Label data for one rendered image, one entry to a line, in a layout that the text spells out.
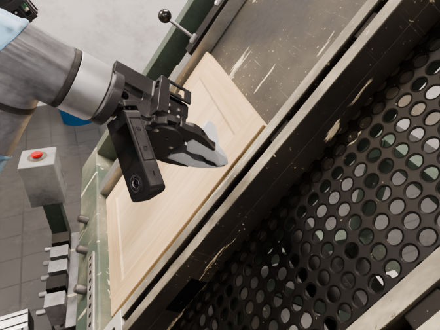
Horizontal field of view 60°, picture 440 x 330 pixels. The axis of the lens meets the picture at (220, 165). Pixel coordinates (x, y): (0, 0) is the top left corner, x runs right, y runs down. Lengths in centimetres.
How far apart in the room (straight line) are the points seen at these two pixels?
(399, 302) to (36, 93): 42
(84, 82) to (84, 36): 360
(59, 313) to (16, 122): 82
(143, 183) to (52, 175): 103
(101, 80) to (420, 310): 40
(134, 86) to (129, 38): 360
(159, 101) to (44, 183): 103
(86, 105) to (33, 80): 6
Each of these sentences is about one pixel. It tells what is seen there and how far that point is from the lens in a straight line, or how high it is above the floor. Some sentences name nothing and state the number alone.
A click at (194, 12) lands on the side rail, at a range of 133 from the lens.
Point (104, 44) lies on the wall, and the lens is 410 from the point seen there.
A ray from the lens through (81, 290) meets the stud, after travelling 106.
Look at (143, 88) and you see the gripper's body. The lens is 53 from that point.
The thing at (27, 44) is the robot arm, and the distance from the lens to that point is 46.
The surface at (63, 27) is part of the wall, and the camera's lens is 403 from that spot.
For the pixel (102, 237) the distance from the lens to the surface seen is 114.
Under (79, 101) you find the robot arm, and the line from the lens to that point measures 47.
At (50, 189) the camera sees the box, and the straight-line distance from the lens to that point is 151.
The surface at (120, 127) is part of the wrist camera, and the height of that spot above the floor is 144.
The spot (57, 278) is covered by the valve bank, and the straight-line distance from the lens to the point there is 126.
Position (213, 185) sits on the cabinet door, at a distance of 75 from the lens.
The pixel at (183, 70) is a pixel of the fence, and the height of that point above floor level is 129.
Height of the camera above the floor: 168
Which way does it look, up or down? 34 degrees down
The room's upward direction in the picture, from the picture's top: straight up
